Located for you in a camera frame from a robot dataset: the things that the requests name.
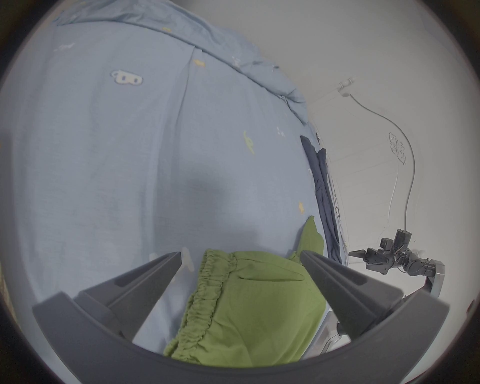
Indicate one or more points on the dark blue garment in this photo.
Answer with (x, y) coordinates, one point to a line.
(324, 195)

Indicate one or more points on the green shorts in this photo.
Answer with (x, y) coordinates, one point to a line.
(255, 307)

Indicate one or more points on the bed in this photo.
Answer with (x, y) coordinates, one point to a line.
(112, 168)

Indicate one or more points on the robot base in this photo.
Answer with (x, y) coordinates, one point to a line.
(330, 333)

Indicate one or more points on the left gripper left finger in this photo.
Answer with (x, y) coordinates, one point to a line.
(142, 288)

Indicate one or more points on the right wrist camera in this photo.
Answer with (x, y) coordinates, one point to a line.
(386, 243)

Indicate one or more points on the pale blue quilt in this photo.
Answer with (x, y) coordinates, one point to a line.
(225, 48)

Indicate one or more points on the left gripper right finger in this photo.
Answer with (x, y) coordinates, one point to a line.
(345, 292)

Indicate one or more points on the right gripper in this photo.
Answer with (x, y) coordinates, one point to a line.
(378, 260)

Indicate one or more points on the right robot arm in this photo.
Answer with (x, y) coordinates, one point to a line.
(420, 268)

